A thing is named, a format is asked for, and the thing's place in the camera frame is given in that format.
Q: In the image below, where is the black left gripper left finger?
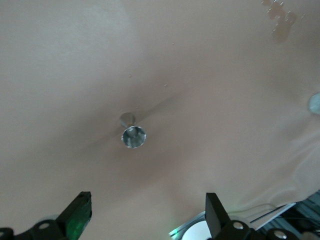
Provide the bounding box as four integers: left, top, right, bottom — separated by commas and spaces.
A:
0, 191, 93, 240

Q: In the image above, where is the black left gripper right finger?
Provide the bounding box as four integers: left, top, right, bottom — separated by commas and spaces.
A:
205, 192, 289, 240

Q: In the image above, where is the steel double jigger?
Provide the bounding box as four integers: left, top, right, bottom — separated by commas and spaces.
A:
119, 112, 148, 150

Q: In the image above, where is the brown table cover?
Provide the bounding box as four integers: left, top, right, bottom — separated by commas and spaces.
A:
0, 0, 320, 240

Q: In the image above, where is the green sleeved glass bottle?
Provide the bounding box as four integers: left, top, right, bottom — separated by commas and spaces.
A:
307, 92, 320, 116

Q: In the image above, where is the spilled liquid puddle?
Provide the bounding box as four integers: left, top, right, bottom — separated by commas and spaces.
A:
261, 0, 298, 43

